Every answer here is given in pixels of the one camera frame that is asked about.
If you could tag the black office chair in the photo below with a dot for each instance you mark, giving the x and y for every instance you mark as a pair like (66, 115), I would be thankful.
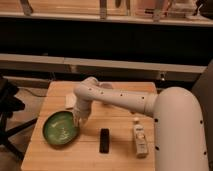
(8, 104)

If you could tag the grey round cup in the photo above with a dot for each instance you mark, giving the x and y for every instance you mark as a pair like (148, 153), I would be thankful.
(106, 86)

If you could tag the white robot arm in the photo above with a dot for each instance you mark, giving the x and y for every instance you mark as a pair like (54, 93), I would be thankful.
(179, 135)

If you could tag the wooden shelf rack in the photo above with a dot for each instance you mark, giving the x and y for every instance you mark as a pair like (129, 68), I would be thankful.
(109, 39)

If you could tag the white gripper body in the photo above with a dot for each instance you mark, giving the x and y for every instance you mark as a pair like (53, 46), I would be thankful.
(81, 112)

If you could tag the green ceramic bowl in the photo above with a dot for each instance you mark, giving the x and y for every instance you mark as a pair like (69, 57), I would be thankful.
(59, 129)

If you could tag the black rectangular block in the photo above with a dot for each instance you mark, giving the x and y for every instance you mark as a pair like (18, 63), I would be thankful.
(104, 141)

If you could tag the white small box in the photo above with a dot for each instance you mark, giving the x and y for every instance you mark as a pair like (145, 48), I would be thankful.
(70, 100)

